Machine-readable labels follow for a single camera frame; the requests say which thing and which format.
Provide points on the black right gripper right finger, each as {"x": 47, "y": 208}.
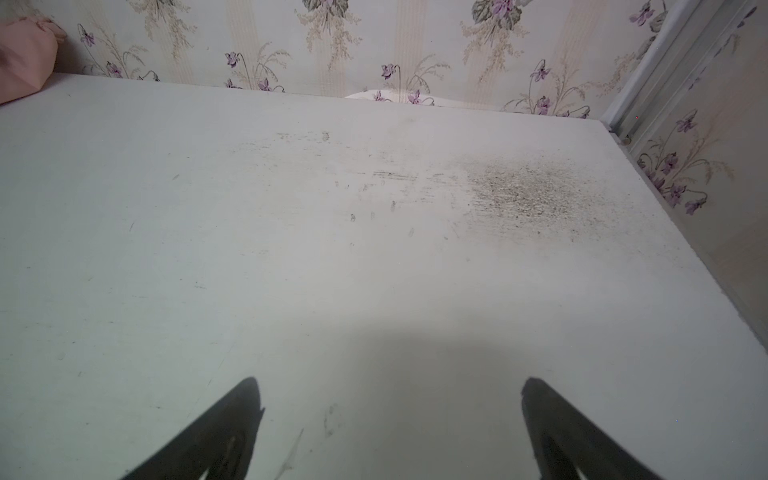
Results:
{"x": 567, "y": 445}

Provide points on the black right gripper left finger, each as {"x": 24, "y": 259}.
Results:
{"x": 217, "y": 445}

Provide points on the pink cloth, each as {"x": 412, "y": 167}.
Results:
{"x": 29, "y": 48}

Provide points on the aluminium frame post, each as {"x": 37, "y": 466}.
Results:
{"x": 692, "y": 35}

